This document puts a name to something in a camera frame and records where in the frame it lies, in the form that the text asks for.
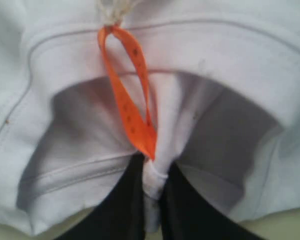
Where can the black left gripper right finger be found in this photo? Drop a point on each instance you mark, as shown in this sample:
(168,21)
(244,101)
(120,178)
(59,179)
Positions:
(185,215)

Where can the orange ribbon neck tag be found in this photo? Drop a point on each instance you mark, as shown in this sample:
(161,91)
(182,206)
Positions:
(140,132)

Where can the white t-shirt red lettering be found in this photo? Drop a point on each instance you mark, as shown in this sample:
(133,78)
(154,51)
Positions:
(224,99)

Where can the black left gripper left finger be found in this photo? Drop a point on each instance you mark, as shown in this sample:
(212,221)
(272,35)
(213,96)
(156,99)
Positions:
(120,216)

